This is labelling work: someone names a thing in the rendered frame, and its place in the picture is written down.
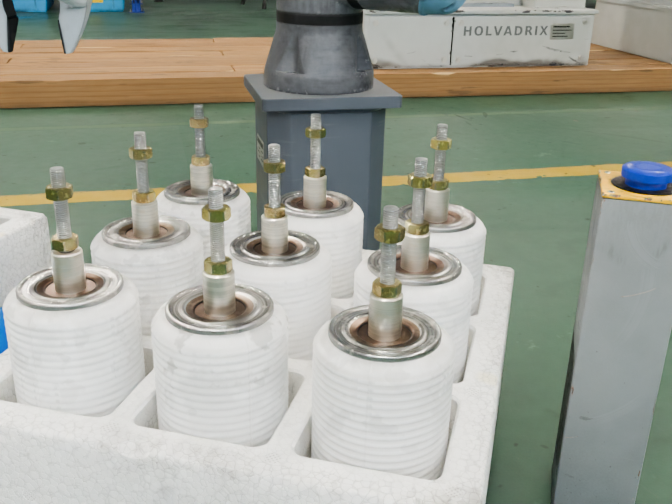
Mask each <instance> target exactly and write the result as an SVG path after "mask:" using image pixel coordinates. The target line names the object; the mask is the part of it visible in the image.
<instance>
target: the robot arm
mask: <svg viewBox="0 0 672 504"><path fill-rule="evenodd" d="M92 1H93V0H59V16H58V19H59V20H58V27H59V32H60V36H61V41H62V46H63V51H64V54H70V53H73V52H74V50H75V49H76V47H77V45H78V43H79V41H80V39H81V36H82V34H83V32H84V30H85V27H86V24H87V21H88V18H89V14H90V10H91V5H92ZM465 1H466V0H276V31H275V34H274V37H273V41H272V44H271V47H270V51H269V54H268V57H267V61H266V64H265V67H264V85H265V86H266V87H267V88H270V89H272V90H276V91H281V92H286V93H294V94H305V95H343V94H353V93H360V92H364V91H367V90H370V89H372V88H373V82H374V70H373V66H372V62H371V59H370V55H369V51H368V47H367V44H366V40H365V36H364V33H363V9H366V10H378V11H392V12H405V13H418V14H419V15H421V16H425V15H428V14H442V15H446V14H451V13H453V12H455V11H457V10H458V9H459V8H460V7H461V6H462V5H463V4H464V3H465ZM17 26H18V16H17V14H16V11H15V8H14V4H13V1H12V0H0V48H1V49H2V51H3V52H13V49H14V43H15V37H16V32H17Z"/></svg>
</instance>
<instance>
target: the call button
mask: <svg viewBox="0 0 672 504"><path fill-rule="evenodd" d="M621 175H622V176H623V177H624V178H625V184H627V185H628V186H630V187H633V188H637V189H642V190H651V191H658V190H664V189H666V188H667V184H668V183H671V182H672V168H671V167H669V166H667V165H664V164H661V163H656V162H650V161H631V162H627V163H625V164H623V165H622V170H621Z"/></svg>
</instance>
